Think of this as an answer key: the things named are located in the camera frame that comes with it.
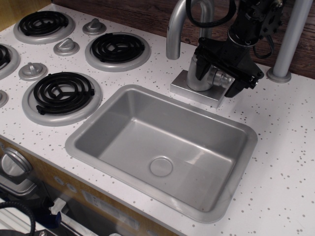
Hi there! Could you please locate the grey stove knob middle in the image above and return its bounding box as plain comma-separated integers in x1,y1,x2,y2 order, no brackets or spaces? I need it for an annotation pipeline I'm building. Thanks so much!
53,38,80,57

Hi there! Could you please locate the grey stove knob edge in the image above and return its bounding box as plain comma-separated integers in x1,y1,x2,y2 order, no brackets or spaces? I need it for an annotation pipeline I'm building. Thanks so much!
0,90,8,107

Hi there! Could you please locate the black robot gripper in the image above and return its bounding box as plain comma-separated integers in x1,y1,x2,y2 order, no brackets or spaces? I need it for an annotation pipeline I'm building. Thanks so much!
194,30,264,97

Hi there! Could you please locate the back left stove burner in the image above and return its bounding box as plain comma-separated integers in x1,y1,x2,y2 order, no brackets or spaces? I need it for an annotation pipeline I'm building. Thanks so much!
13,11,75,45

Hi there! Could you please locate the silver faucet lever handle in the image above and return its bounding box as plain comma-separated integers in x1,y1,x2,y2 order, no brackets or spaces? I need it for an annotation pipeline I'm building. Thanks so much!
207,68,234,89

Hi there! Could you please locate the left edge stove burner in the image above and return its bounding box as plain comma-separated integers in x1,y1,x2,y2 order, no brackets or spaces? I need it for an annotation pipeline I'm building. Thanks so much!
0,44,20,80

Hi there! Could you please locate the grey toy sink basin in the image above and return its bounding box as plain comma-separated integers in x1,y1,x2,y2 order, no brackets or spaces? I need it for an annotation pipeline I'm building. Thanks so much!
65,85,258,223

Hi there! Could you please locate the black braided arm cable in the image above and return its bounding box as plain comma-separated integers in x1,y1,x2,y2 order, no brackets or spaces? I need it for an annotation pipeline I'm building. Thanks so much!
186,0,237,28

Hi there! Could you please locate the black cable lower left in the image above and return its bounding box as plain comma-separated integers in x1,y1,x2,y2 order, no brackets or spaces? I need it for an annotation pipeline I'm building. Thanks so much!
0,200,36,234

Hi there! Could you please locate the grey stove knob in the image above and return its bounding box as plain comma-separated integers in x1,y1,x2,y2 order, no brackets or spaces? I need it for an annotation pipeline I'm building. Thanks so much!
18,62,48,81
82,18,106,35
53,38,80,57

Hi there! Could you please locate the grey stove knob top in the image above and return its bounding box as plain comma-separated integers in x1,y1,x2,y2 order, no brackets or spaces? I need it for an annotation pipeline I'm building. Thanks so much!
82,18,106,35

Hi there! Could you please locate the grey support pole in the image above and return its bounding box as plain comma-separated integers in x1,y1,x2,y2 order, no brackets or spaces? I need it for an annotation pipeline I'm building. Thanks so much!
267,0,313,84

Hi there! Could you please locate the silver toy faucet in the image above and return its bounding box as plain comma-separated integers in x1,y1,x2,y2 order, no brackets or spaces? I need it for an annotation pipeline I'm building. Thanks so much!
166,0,228,109

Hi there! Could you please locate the back right stove burner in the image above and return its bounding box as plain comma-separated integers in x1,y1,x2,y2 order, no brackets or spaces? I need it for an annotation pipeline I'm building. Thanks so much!
85,32,151,72

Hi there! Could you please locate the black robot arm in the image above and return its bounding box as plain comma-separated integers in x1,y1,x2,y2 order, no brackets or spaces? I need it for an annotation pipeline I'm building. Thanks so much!
194,0,284,98

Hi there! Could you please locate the front right stove burner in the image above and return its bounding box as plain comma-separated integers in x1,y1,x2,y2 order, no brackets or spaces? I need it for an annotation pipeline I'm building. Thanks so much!
22,72,102,126

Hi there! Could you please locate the silver oven dial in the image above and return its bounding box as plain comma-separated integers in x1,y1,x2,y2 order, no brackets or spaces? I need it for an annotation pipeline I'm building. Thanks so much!
0,147,32,184

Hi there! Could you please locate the grey stove knob lower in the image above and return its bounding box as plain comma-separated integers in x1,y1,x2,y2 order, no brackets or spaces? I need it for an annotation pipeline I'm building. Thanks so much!
18,62,48,81

